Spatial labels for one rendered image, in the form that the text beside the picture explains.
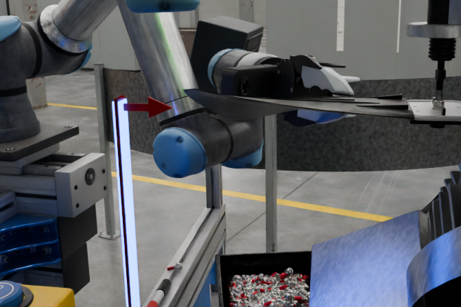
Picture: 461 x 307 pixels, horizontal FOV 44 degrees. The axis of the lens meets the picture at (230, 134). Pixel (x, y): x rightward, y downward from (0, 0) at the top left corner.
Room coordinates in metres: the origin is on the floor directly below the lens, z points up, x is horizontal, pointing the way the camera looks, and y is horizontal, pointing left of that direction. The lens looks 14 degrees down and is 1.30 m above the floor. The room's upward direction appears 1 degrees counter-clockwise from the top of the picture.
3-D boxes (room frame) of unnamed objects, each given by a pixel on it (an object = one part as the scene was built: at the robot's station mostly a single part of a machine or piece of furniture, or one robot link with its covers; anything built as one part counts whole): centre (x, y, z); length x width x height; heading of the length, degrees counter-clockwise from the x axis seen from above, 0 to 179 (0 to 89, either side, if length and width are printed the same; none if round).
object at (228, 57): (0.95, -0.02, 1.17); 0.11 x 0.08 x 0.09; 26
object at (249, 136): (0.93, -0.01, 1.08); 0.11 x 0.08 x 0.11; 144
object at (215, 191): (1.17, 0.04, 0.96); 0.03 x 0.03 x 0.20; 79
